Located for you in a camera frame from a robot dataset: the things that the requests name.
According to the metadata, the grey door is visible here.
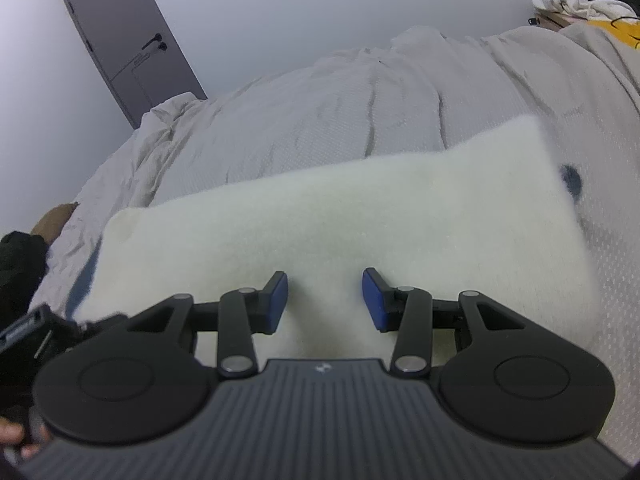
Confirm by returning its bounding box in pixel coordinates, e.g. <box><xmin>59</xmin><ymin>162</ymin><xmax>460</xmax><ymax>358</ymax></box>
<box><xmin>56</xmin><ymin>0</ymin><xmax>209</xmax><ymax>129</ymax></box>

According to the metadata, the dark cloth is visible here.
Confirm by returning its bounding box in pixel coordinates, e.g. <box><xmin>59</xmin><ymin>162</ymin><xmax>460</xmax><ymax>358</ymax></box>
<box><xmin>0</xmin><ymin>231</ymin><xmax>51</xmax><ymax>332</ymax></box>

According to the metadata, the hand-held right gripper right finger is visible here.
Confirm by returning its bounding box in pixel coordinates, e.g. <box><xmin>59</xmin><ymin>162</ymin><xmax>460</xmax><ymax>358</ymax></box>
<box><xmin>362</xmin><ymin>267</ymin><xmax>526</xmax><ymax>378</ymax></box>

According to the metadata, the thin cable on blanket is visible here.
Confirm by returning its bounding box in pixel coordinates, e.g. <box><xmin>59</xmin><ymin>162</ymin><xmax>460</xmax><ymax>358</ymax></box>
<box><xmin>602</xmin><ymin>14</ymin><xmax>640</xmax><ymax>36</ymax></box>

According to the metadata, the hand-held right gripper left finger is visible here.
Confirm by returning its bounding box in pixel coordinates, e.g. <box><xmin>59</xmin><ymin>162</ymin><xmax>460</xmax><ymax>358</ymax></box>
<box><xmin>125</xmin><ymin>271</ymin><xmax>289</xmax><ymax>378</ymax></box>

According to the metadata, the cardboard box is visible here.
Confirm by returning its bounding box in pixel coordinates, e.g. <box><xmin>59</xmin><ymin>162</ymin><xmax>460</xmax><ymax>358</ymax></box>
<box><xmin>528</xmin><ymin>9</ymin><xmax>577</xmax><ymax>29</ymax></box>

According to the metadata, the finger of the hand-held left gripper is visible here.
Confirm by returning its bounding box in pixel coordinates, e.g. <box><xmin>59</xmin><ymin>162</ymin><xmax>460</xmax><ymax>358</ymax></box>
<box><xmin>75</xmin><ymin>312</ymin><xmax>129</xmax><ymax>347</ymax></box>

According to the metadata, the grey dotted bed blanket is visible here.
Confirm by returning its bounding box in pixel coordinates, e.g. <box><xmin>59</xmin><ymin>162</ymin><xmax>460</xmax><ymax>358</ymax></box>
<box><xmin>27</xmin><ymin>21</ymin><xmax>640</xmax><ymax>466</ymax></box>

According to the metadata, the person's left hand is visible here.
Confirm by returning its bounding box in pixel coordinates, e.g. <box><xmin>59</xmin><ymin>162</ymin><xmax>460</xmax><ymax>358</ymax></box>
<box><xmin>0</xmin><ymin>419</ymin><xmax>52</xmax><ymax>459</ymax></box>

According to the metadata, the brown pillow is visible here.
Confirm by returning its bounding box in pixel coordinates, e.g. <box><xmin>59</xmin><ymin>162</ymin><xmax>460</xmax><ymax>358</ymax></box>
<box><xmin>30</xmin><ymin>203</ymin><xmax>80</xmax><ymax>242</ymax></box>

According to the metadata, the cream sweater with blue stripes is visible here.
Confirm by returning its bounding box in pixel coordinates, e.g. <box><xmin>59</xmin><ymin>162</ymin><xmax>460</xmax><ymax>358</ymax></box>
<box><xmin>75</xmin><ymin>115</ymin><xmax>604</xmax><ymax>367</ymax></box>

